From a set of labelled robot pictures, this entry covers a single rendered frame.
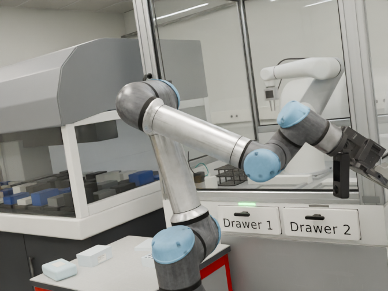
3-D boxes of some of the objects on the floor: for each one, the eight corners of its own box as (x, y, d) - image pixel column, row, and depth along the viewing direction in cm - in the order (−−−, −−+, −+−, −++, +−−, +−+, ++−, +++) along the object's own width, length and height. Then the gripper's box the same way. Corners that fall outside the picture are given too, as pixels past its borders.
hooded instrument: (108, 396, 233) (47, 36, 216) (-61, 327, 347) (-110, 88, 330) (236, 295, 328) (200, 40, 311) (70, 267, 442) (37, 79, 425)
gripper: (352, 126, 115) (419, 170, 118) (336, 125, 124) (399, 165, 127) (334, 155, 115) (401, 198, 118) (319, 152, 124) (382, 193, 127)
